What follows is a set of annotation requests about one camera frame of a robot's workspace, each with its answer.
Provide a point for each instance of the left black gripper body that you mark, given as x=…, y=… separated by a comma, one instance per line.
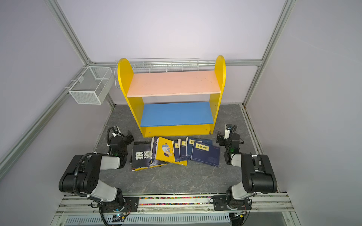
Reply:
x=124, y=138

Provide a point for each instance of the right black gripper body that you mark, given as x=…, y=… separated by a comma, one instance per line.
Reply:
x=224, y=138

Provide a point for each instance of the navy book yellow label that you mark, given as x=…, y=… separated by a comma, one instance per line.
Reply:
x=206, y=154

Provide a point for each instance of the black book white characters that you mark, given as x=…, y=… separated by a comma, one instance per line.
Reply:
x=142, y=157

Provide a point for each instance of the yellow cartoon cover book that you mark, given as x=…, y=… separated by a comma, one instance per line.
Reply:
x=165, y=152

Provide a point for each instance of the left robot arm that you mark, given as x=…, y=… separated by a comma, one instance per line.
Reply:
x=82, y=176

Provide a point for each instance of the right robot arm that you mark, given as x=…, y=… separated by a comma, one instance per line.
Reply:
x=257, y=175

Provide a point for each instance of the purple cover book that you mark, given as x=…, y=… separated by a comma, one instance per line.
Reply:
x=154, y=147

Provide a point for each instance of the yellow wooden bookshelf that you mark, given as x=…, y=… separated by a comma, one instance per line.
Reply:
x=173, y=119

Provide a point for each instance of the white mesh box basket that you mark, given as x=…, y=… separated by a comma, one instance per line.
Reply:
x=93, y=85

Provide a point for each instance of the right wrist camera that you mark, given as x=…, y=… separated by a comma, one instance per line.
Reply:
x=228, y=128

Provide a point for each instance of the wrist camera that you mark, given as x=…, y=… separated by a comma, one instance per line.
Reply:
x=228, y=128
x=116, y=131

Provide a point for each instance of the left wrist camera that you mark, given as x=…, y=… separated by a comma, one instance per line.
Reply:
x=116, y=131

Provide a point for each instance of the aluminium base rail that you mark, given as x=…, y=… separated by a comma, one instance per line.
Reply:
x=191, y=203

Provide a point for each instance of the white wire rack basket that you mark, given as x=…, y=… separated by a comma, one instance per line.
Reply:
x=164, y=65

